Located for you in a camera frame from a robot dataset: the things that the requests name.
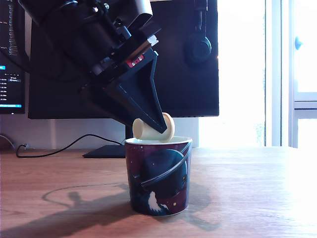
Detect white window frame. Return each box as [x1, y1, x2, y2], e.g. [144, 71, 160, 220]
[264, 0, 317, 149]

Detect pale grey camera box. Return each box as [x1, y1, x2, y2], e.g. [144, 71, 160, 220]
[128, 0, 162, 37]

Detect lit computer screen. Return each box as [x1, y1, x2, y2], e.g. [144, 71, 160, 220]
[0, 0, 26, 115]

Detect brown round object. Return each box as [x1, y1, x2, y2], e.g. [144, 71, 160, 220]
[0, 135, 16, 151]

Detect cream coffee capsule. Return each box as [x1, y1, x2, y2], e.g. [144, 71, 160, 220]
[132, 112, 176, 143]

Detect planet print coffee mug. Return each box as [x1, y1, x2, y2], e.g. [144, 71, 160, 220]
[124, 135, 193, 217]

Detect large black monitor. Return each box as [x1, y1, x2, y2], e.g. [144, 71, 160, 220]
[27, 0, 220, 159]

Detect black headphones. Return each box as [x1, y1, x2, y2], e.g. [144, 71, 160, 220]
[183, 0, 213, 65]

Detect black cable on table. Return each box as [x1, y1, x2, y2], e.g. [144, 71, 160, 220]
[16, 133, 126, 159]

